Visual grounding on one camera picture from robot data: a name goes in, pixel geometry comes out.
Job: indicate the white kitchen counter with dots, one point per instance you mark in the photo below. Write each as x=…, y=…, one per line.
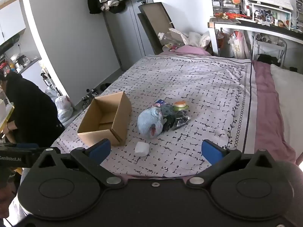
x=26, y=63

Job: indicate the tied white plastic bag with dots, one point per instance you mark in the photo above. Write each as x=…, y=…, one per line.
x=64, y=108

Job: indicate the white desk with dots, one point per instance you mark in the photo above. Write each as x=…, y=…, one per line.
x=260, y=27

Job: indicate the brown cardboard box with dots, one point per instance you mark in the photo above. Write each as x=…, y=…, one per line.
x=118, y=115

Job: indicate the pink pillow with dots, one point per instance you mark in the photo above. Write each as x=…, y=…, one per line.
x=190, y=50

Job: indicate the grey patterned plush toy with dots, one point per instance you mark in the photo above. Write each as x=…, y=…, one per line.
x=167, y=110

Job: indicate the small purple blue packet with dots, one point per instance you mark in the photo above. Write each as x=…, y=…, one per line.
x=159, y=102

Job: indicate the black item in plastic bag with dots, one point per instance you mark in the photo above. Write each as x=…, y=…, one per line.
x=177, y=120

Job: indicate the burger squishy toy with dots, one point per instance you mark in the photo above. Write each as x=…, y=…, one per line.
x=180, y=105

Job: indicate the clear drawer organizer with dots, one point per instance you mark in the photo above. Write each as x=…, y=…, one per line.
x=223, y=4

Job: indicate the white wall cabinet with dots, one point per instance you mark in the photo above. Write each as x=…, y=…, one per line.
x=11, y=21

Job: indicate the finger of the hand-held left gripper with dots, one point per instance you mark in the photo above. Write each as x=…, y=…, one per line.
x=27, y=145

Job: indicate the pink bed sheet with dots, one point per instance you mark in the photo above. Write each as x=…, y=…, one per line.
x=267, y=104

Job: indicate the white soft foam block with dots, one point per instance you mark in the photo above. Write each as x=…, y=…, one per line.
x=141, y=149

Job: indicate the pile of white plastic bags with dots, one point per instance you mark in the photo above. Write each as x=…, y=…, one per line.
x=189, y=37

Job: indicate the patterned shoes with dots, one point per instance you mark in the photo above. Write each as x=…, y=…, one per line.
x=87, y=98

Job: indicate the black slippers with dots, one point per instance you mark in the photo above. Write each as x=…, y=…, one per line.
x=105, y=86

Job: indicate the light blue plush toy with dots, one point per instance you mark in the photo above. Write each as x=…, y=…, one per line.
x=149, y=120

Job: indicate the white desk shelf riser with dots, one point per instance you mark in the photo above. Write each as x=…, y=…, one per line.
x=271, y=7

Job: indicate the clear plastic bottle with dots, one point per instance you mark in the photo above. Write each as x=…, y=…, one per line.
x=164, y=37

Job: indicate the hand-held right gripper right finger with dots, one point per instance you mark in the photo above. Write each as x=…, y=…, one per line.
x=211, y=150

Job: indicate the grey door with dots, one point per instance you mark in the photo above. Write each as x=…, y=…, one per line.
x=137, y=19

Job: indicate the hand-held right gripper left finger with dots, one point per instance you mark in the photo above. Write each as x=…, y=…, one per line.
x=101, y=149

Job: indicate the dark folded board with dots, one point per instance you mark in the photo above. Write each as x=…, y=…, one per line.
x=153, y=26

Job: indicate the white black patterned bedspread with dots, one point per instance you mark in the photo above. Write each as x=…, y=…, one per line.
x=189, y=80

